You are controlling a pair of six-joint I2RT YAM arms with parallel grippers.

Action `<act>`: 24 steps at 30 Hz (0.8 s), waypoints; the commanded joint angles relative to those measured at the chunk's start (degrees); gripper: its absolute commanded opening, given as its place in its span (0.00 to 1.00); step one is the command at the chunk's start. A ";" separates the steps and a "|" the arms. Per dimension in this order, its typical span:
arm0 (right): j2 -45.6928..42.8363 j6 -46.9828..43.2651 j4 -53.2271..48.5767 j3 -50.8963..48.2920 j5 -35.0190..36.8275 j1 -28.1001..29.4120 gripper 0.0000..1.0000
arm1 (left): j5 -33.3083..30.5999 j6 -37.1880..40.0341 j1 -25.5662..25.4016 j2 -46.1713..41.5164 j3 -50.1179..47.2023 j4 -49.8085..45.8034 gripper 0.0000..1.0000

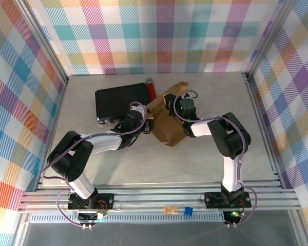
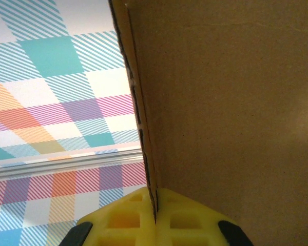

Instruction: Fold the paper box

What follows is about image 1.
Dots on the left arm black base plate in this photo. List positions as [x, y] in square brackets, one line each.
[105, 201]

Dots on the brown cardboard box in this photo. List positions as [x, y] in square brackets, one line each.
[166, 128]

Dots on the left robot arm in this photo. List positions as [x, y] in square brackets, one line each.
[72, 159]

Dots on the black carrying case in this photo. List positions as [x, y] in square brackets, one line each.
[113, 102]

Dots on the aluminium frame rails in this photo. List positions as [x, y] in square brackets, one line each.
[156, 197]

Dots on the aluminium side rail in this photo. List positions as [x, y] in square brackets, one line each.
[259, 112]
[57, 112]

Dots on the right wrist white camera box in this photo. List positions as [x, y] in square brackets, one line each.
[191, 96]

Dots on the red microphone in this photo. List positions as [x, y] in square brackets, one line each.
[151, 89]

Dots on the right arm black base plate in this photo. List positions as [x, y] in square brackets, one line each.
[213, 200]

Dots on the small blue block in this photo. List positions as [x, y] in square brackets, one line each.
[188, 211]

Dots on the small orange tag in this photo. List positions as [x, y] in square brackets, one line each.
[170, 210]

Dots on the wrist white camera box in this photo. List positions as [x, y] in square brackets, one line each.
[138, 110]
[191, 96]

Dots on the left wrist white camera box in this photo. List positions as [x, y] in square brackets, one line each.
[138, 110]

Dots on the aluminium corner post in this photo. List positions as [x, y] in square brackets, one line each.
[41, 38]
[269, 38]

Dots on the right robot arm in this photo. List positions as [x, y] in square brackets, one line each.
[231, 138]

